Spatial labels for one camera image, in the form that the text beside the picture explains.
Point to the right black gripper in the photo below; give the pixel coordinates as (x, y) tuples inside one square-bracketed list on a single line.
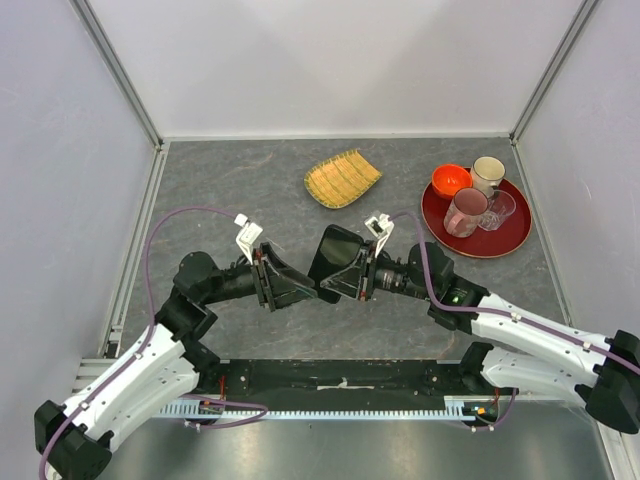
[(346, 282)]

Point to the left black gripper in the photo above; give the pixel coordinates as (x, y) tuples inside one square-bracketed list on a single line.
[(263, 281)]

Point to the black smartphone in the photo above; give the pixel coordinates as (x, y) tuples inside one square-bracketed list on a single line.
[(337, 250)]

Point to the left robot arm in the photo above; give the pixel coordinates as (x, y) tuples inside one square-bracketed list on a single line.
[(77, 439)]

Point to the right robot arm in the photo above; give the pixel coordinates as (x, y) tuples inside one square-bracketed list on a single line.
[(516, 348)]

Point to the woven bamboo tray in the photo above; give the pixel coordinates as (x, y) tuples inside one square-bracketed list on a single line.
[(341, 180)]

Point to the orange bowl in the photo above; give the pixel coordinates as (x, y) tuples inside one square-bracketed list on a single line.
[(448, 179)]

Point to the pink mug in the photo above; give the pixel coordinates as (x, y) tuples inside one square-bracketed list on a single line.
[(465, 212)]

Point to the clear glass cup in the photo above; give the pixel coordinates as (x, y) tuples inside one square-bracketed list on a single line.
[(501, 206)]

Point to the white ceramic mug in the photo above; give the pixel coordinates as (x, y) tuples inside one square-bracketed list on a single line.
[(487, 173)]

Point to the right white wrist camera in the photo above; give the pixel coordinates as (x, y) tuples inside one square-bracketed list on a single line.
[(381, 227)]

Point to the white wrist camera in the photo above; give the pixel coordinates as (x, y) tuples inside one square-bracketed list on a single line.
[(381, 227), (247, 235)]

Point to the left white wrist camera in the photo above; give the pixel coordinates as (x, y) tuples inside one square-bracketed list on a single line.
[(247, 235)]

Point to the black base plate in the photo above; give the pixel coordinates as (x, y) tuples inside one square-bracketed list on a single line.
[(344, 385)]

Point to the slotted cable duct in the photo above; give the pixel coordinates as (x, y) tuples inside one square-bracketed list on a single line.
[(198, 411)]

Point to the left aluminium frame post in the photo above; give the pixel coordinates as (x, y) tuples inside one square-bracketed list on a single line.
[(116, 68)]

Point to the aluminium frame post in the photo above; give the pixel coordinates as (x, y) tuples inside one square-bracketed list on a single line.
[(116, 68), (568, 41)]

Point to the right aluminium frame post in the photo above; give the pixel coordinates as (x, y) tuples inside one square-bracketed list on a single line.
[(568, 41)]

